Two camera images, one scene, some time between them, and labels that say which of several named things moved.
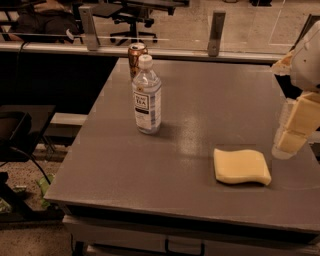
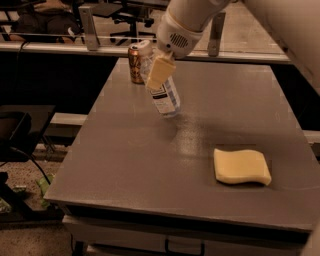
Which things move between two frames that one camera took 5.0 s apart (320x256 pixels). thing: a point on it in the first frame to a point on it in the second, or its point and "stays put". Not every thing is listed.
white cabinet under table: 118,237 stays put
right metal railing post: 215,37 stays put
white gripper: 309,68 to 175,38
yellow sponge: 240,166 stays put
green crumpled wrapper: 44,187 stays put
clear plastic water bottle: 147,97 to 167,96
